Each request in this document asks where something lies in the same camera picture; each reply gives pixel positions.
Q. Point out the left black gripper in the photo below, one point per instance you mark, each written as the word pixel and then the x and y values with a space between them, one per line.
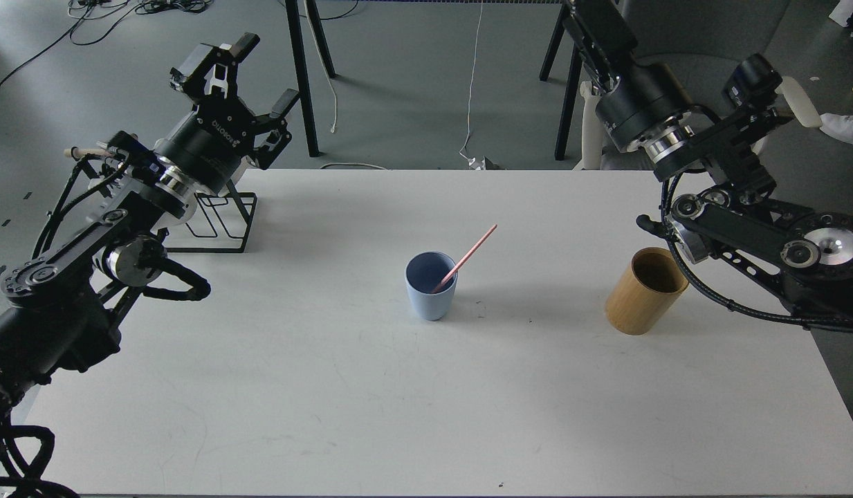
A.
pixel 209 142

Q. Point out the bamboo wooden cup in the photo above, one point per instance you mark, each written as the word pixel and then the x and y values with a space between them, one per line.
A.
pixel 649 285

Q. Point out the black wire mug rack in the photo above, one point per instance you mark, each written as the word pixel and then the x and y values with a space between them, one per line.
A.
pixel 218 218

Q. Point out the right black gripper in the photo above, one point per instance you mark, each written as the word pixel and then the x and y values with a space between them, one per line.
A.
pixel 640 108

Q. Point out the pink chopstick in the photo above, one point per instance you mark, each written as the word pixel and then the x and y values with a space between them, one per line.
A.
pixel 452 273

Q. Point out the black table legs right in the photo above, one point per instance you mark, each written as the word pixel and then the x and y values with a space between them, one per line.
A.
pixel 571 85

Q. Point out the blue plastic cup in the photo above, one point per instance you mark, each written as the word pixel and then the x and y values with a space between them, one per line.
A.
pixel 424 272

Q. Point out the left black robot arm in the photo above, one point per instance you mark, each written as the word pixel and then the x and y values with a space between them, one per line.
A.
pixel 66 306

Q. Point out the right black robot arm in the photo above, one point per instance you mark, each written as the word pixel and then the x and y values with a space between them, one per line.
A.
pixel 734 242

